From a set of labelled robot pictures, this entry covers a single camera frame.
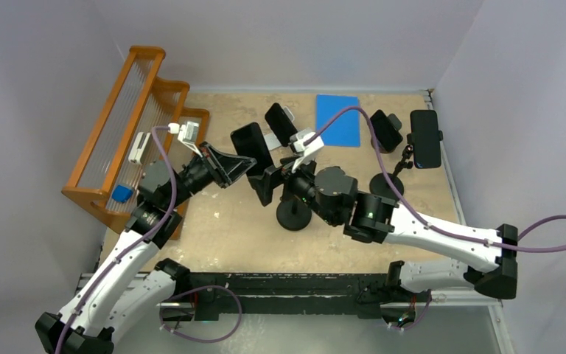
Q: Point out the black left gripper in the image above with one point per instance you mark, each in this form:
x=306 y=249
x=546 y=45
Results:
x=222 y=167

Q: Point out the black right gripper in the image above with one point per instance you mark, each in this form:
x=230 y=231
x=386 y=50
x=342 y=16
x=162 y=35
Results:
x=264 y=185

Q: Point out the black smartphone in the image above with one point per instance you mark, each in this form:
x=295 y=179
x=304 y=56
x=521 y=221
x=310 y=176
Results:
x=249 y=141

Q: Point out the black round-base phone stand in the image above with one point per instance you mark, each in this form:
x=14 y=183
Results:
x=292 y=213

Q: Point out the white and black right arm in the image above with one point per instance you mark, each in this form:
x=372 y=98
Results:
x=481 y=259

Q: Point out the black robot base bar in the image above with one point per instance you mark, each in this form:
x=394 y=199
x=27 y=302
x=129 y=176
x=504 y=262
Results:
x=366 y=296

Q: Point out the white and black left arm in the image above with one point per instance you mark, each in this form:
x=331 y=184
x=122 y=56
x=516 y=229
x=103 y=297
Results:
x=106 y=307

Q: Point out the white folding phone stand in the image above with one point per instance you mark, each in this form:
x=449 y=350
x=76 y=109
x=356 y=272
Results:
x=283 y=132

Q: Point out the black phone on white stand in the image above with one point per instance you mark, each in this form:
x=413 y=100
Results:
x=279 y=122

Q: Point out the black tall phone stand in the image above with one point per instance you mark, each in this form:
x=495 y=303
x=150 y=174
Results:
x=379 y=186

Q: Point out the black phone on small stand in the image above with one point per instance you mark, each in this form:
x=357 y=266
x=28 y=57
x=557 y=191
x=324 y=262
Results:
x=384 y=129

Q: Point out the white device on rack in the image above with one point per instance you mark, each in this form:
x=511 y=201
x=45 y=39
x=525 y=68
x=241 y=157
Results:
x=139 y=148

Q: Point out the orange wooden rack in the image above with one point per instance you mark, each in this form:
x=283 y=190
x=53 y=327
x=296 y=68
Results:
x=138 y=101

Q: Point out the blue object on rack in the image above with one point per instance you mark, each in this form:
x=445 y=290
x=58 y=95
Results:
x=122 y=193

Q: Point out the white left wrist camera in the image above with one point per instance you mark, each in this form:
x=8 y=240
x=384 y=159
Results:
x=187 y=134

